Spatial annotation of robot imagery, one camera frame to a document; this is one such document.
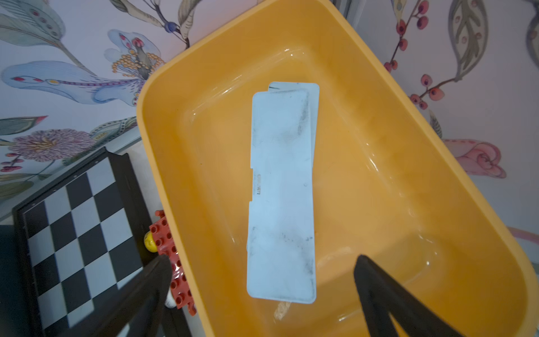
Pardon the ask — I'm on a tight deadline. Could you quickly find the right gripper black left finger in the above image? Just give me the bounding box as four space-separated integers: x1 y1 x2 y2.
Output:
90 256 172 336

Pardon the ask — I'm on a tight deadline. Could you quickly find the black white checkerboard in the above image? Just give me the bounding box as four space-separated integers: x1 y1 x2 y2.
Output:
12 148 154 336

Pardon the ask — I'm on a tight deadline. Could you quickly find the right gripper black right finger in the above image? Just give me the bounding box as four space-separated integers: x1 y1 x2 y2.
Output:
354 255 461 336

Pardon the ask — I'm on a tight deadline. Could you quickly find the teal storage box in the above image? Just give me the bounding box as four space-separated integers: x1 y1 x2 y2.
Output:
1 226 44 336

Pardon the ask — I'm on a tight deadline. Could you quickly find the red toy brick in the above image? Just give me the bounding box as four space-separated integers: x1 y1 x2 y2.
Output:
144 210 197 316

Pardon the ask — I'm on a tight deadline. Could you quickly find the light blue pencil case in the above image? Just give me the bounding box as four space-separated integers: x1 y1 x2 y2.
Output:
246 89 317 304
268 81 320 160

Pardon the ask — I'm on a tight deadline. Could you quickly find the yellow storage box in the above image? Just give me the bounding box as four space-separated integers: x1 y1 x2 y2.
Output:
137 1 538 336

